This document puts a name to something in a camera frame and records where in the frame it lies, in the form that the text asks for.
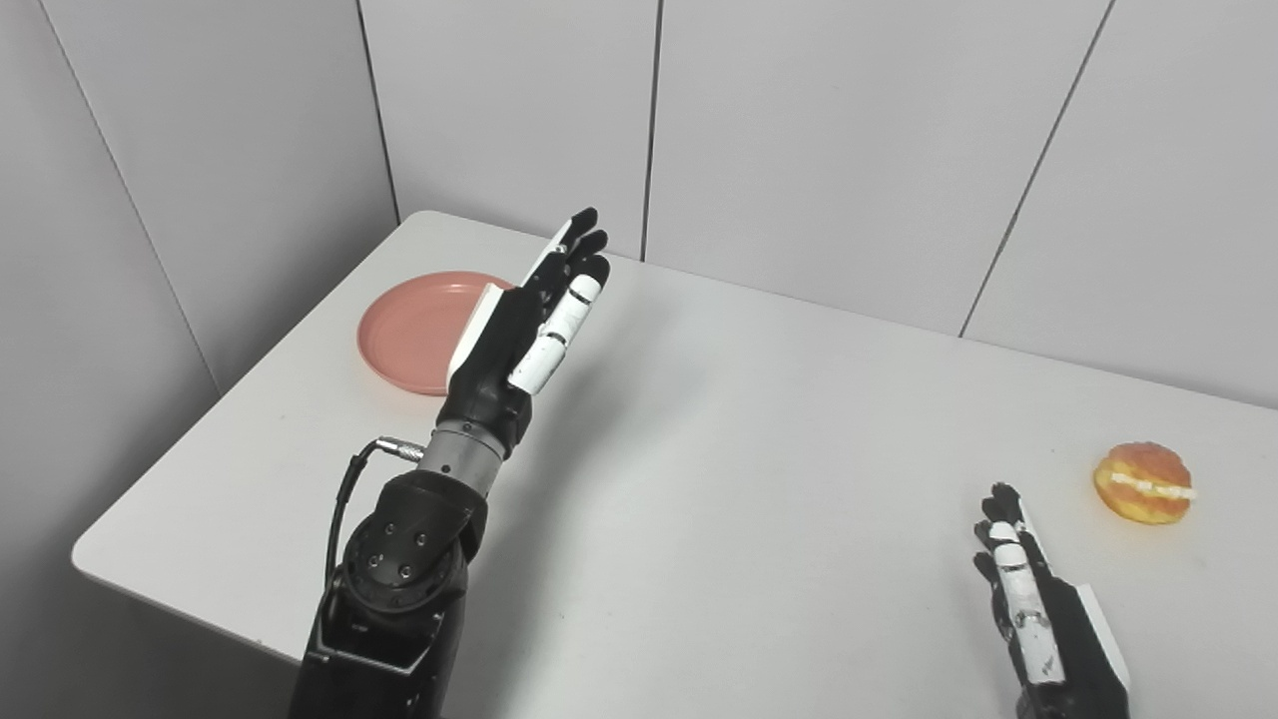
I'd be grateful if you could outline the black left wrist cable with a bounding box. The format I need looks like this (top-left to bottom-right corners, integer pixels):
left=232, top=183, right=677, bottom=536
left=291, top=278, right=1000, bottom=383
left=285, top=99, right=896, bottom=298
left=322, top=436, right=425, bottom=600

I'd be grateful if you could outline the pink round plate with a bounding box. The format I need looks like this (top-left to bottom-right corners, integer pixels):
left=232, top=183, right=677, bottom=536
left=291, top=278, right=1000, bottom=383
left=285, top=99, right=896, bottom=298
left=356, top=271, right=516, bottom=397

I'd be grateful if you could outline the cream puff pastry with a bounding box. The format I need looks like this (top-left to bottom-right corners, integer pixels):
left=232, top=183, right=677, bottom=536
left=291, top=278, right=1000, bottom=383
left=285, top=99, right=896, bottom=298
left=1092, top=441, right=1197, bottom=526

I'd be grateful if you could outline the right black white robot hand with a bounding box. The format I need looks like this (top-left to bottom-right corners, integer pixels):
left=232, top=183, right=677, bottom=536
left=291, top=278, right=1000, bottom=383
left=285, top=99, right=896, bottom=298
left=972, top=482, right=1132, bottom=719

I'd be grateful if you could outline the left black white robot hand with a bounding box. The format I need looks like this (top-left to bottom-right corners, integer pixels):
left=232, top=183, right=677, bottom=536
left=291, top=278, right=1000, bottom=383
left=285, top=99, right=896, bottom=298
left=435, top=207, right=611, bottom=460

